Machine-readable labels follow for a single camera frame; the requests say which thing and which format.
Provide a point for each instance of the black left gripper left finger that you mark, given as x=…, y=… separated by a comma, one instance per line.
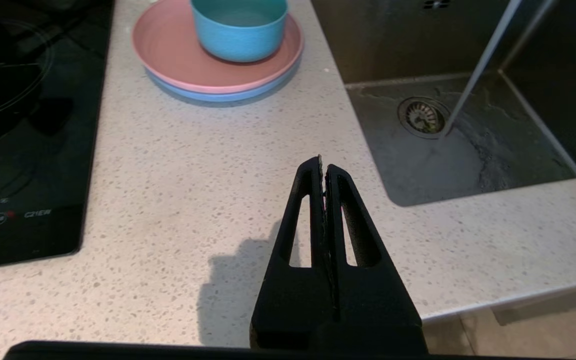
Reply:
x=288, y=300

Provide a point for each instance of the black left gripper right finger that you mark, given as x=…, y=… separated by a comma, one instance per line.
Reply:
x=378, y=305

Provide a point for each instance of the blue bowl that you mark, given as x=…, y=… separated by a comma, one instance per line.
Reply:
x=240, y=35

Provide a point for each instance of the stainless steel sink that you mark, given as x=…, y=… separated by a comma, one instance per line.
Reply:
x=493, y=160

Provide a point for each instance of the metal drain strainer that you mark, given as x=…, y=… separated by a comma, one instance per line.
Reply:
x=422, y=117

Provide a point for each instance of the grey plate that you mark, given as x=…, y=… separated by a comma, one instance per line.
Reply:
x=218, y=97

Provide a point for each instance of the pink plate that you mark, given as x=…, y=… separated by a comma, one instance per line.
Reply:
x=168, y=55

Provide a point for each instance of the black induction cooktop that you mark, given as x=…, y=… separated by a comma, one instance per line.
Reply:
x=33, y=150

